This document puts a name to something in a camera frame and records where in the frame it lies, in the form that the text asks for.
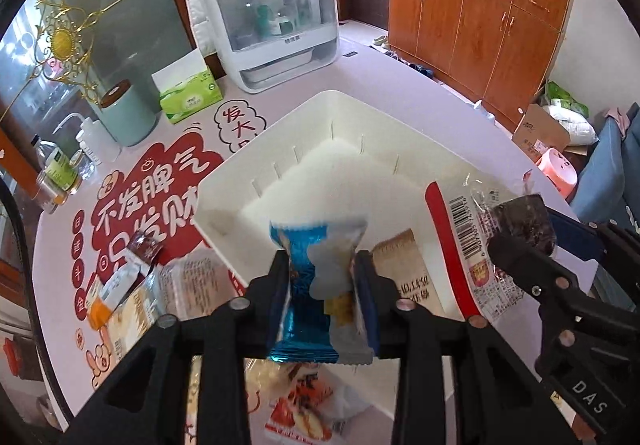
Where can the pink stool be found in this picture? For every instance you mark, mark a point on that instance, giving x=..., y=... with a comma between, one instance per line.
x=555, y=172

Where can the red white barcode snack packet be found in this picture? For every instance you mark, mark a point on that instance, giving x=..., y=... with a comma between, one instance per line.
x=460, y=245

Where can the dark brown snack packet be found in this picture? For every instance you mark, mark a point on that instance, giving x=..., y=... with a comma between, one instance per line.
x=525, y=220

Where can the white countertop appliance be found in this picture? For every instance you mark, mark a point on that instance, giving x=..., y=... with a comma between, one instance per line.
x=280, y=40

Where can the small brown snack packet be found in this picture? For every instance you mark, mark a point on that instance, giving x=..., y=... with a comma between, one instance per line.
x=144, y=247

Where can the green packs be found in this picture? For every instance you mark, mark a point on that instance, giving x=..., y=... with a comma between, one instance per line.
x=562, y=97

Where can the printed tablecloth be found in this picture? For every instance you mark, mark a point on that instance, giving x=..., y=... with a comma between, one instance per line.
x=165, y=185

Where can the orange white snack packet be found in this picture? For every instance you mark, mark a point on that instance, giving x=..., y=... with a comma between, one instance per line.
x=112, y=295

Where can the cream snack packet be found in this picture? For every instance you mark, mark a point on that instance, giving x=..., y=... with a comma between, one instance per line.
x=132, y=325

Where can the red pictured snack packet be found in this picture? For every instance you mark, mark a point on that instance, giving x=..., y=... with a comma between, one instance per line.
x=305, y=407

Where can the green label jar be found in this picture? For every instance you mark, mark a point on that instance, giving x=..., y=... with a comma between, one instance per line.
x=60, y=167

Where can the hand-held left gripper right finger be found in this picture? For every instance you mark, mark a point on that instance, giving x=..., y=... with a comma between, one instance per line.
x=365, y=290

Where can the pair of light shoes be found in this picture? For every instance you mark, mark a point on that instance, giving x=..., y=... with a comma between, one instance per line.
x=380, y=41

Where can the clear glass jar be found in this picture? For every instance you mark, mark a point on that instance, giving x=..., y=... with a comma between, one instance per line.
x=50, y=195

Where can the white squeeze bottle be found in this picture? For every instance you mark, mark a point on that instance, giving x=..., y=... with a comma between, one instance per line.
x=95, y=140

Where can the white plastic bag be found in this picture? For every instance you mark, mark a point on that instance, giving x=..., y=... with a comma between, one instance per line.
x=572, y=125

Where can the beige snack packet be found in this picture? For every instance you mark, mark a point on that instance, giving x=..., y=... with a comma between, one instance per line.
x=400, y=265

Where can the blue foil snack packet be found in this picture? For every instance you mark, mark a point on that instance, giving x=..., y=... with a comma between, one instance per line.
x=300, y=331

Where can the clear printed snack packet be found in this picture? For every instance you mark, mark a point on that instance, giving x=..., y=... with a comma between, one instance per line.
x=197, y=282

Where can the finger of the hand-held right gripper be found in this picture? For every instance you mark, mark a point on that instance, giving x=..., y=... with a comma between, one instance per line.
x=570, y=231
x=520, y=261

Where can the cardboard box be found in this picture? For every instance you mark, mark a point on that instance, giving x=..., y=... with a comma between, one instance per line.
x=540, y=130

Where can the wooden cabinet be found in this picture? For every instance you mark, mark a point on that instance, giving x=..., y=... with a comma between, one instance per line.
x=475, y=15

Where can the teal canister with brown lid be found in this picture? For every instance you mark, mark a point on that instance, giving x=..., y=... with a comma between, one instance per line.
x=130, y=117

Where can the white plastic storage bin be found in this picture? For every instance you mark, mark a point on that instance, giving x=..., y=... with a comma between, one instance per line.
x=325, y=165

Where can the blue sofa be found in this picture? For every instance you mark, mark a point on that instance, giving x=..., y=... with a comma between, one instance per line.
x=610, y=175

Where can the green tissue box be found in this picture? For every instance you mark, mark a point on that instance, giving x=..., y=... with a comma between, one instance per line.
x=192, y=92

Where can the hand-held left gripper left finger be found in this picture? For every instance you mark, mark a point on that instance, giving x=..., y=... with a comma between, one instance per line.
x=280, y=286

